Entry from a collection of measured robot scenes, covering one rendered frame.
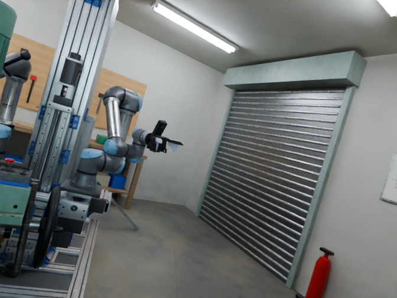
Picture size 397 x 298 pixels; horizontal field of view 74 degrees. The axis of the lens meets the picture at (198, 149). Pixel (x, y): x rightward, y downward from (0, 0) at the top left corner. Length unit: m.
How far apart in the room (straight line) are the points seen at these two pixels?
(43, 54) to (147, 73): 1.49
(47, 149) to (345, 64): 2.87
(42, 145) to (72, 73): 0.46
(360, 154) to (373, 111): 0.46
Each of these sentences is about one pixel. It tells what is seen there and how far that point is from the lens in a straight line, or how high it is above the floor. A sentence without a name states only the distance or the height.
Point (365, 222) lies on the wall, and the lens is 3.08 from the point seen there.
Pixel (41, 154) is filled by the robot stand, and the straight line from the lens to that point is 1.82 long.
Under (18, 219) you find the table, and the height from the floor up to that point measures 0.86.
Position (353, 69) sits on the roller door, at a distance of 3.32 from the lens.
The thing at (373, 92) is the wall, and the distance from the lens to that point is 3.35.
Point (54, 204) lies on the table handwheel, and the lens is 1.05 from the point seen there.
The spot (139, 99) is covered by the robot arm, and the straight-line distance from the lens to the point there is 1.72.
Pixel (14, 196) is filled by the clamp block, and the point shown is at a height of 0.93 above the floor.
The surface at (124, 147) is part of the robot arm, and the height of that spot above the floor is 1.13.
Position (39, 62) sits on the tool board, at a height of 1.69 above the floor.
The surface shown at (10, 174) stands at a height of 0.99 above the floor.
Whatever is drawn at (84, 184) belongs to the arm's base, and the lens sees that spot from 1.68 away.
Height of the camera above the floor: 1.27
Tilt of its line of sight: 1 degrees down
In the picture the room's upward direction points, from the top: 17 degrees clockwise
